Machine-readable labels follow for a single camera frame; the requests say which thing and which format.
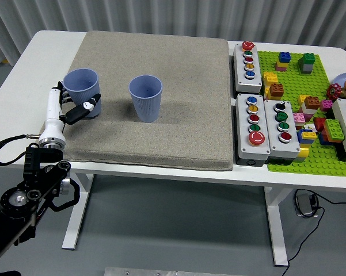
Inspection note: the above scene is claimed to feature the white table leg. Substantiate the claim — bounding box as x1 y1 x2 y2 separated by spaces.
62 172 94 250
263 186 288 267

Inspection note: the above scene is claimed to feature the grey pleated curtain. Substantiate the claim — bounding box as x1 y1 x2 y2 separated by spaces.
0 0 346 63

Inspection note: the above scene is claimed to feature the black power cable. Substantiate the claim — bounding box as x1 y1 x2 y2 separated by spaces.
281 189 346 276

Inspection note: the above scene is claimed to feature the grey button control box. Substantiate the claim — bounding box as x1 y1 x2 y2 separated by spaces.
330 98 346 162

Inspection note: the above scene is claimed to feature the grey power adapter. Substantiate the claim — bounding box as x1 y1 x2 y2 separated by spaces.
294 193 318 219

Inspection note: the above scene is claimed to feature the red toy brick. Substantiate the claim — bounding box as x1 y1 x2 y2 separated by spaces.
313 117 326 133

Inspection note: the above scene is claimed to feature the light blue plate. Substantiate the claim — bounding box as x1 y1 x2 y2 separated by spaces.
332 72 346 87

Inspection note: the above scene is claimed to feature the brown white yellow brick stack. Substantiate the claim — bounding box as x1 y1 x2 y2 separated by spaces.
297 94 321 116

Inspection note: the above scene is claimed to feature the green orange brick stack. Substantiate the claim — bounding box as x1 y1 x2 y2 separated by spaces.
318 118 346 146

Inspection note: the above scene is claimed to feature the red valve handwheel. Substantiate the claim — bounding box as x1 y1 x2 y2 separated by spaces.
326 83 343 101

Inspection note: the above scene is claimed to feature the grey-brown fabric mat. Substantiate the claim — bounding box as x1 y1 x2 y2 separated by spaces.
39 30 234 172

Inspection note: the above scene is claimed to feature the yellow toy brick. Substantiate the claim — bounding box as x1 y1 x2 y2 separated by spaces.
296 143 310 162

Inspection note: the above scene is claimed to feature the brown toy brick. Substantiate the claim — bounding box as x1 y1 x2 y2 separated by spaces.
268 83 285 98

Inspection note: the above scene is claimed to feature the blue yellow pink brick stack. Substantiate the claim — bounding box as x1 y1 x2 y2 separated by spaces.
275 51 292 72

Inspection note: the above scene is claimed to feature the blue ribbed plastic cup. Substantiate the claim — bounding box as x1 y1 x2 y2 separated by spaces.
62 68 101 119
128 75 164 124

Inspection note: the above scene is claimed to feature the five-button control box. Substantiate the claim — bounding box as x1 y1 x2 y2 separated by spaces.
235 93 271 167
233 41 263 94

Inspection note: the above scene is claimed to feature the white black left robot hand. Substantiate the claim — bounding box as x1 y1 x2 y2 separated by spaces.
39 81 102 143

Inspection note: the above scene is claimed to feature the green grey brick stack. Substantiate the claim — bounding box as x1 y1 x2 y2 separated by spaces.
297 53 316 75

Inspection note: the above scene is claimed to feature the pink toy brick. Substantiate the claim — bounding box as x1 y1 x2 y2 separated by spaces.
319 99 334 113

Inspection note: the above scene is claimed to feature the four-button box with switch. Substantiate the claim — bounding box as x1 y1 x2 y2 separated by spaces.
264 99 302 165

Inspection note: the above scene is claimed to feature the green toy brick baseplate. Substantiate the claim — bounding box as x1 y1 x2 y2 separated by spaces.
257 50 346 177

